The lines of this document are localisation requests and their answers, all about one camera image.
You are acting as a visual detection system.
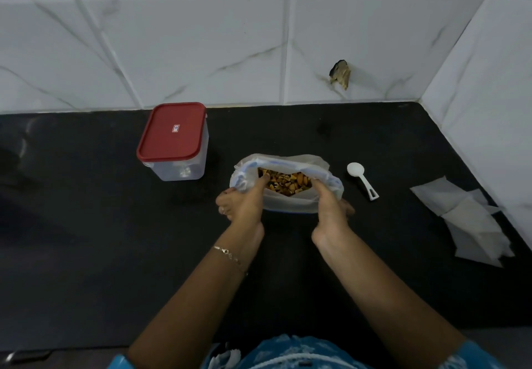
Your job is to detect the clear plastic storage container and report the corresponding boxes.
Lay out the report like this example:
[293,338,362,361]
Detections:
[143,111,209,182]

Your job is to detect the blue patterned garment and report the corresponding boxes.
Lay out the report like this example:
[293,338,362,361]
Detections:
[107,333,508,369]

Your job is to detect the white plastic spoon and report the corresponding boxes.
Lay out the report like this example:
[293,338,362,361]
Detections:
[347,162,380,202]

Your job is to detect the person's left hand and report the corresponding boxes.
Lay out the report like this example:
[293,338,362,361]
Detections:
[215,173,271,262]

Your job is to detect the thin metal bracelet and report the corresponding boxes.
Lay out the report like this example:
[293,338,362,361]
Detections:
[213,246,249,277]

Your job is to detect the person's right hand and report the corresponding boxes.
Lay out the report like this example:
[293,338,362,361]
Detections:
[311,177,357,257]

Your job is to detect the person's right forearm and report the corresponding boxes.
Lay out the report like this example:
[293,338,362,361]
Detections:
[316,231,472,369]

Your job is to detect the red container lid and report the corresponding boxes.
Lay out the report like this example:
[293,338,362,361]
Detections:
[136,102,208,163]

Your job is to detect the person's left forearm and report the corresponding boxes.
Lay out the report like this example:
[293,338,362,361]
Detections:
[125,238,267,369]

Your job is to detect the clear plastic zip bag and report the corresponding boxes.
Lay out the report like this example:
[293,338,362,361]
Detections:
[230,153,346,215]

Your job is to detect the dark metal object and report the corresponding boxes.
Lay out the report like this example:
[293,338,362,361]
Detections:
[2,350,53,365]

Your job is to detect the mixed nuts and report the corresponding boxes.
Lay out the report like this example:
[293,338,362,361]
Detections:
[258,167,313,197]

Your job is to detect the white paper piece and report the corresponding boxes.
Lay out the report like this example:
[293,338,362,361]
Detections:
[410,176,471,218]
[441,196,505,237]
[469,189,503,215]
[447,223,516,269]

